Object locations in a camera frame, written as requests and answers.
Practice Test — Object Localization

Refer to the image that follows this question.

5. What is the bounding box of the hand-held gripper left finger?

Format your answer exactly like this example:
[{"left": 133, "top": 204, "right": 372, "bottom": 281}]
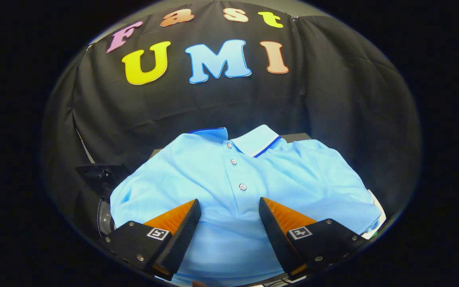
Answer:
[{"left": 101, "top": 199, "right": 202, "bottom": 281}]

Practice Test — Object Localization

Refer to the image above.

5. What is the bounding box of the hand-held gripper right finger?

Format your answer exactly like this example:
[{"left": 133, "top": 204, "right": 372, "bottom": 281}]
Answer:
[{"left": 258, "top": 197, "right": 368, "bottom": 280}]

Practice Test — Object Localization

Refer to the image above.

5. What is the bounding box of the light blue polo shirt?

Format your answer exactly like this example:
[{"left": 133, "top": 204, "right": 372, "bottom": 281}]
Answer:
[{"left": 110, "top": 124, "right": 382, "bottom": 287}]

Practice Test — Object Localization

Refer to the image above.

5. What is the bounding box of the dark washing machine lid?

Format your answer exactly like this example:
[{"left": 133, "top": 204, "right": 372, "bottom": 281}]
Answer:
[{"left": 76, "top": 163, "right": 130, "bottom": 200}]

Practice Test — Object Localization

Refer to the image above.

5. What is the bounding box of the beige cabinet with black top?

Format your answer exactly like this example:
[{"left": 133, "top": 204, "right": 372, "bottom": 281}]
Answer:
[{"left": 150, "top": 133, "right": 313, "bottom": 159}]

